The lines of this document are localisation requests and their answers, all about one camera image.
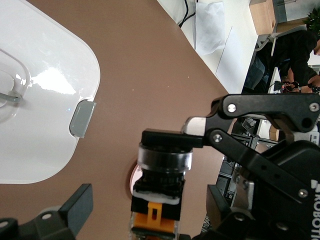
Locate white paper sheet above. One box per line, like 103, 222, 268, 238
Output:
194, 1, 226, 56

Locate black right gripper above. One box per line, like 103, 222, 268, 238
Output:
252, 139, 320, 240

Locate pink round plate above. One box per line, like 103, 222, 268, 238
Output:
128, 163, 143, 197

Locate white lidded box grey clips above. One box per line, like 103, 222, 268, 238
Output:
0, 0, 101, 185

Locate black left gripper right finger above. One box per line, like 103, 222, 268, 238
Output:
192, 184, 256, 240

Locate person in black clothes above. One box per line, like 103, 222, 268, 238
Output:
246, 29, 320, 95

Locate brown table mat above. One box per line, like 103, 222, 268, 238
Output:
0, 0, 241, 240

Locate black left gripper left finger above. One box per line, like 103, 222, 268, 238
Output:
0, 183, 94, 240

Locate black background cable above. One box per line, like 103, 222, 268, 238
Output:
177, 0, 199, 27

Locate wooden cabinet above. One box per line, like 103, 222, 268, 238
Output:
249, 0, 279, 36

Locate green potted plant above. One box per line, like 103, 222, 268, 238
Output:
303, 7, 320, 33

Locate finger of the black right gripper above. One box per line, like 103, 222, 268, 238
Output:
141, 92, 320, 201

